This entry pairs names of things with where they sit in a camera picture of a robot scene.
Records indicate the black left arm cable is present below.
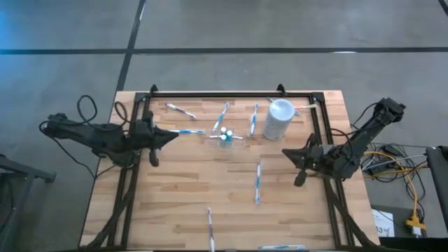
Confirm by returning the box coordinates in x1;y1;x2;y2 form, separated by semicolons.
38;94;131;179

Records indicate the grey floor cable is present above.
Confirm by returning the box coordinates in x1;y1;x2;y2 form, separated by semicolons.
362;155;428;171

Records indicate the black box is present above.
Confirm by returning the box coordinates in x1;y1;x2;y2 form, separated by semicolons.
379;237;448;252

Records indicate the yellow floor cable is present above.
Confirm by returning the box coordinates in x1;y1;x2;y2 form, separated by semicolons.
363;150;430;225

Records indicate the black equipment case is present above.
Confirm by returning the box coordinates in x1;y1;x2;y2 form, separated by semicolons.
425;145;448;239

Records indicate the white plastic cup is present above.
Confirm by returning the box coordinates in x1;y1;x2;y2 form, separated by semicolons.
262;98;296;141

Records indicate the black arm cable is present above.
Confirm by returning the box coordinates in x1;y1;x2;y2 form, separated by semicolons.
38;94;131;179
328;101;384;155

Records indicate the yellow plug splitter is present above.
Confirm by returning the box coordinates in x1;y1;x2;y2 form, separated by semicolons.
405;216;427;230

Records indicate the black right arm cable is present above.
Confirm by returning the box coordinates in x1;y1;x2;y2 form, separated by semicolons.
328;101;384;155

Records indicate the black floor cable bundle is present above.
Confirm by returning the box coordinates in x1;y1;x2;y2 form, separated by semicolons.
360;141;430;218

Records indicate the black floor mat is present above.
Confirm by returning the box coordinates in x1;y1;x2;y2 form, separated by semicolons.
370;204;428;239

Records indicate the black aluminium table frame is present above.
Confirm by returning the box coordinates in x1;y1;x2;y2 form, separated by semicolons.
79;91;384;251

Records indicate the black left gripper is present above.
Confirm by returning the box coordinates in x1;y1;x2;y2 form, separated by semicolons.
127;111;180;168

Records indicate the purple white toothbrush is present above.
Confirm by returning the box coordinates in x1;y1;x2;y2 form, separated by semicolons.
206;206;216;252
165;101;197;120

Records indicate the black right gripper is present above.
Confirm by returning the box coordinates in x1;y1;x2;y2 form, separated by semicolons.
281;132;333;188

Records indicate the clear plastic organizer tray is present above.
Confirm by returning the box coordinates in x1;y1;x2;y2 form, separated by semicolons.
204;127;248;148

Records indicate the white paper sheet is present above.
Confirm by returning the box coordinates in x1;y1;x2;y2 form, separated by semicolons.
371;209;396;238

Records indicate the toothbrush in flat package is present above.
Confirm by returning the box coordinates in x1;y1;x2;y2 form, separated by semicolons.
258;244;307;251

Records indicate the grey blue toothbrush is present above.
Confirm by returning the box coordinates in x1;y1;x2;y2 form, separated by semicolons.
266;97;302;116

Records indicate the black metal stand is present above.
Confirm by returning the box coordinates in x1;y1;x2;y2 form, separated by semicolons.
0;153;57;251

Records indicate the black power strip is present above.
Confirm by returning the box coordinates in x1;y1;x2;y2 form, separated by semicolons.
363;162;389;175

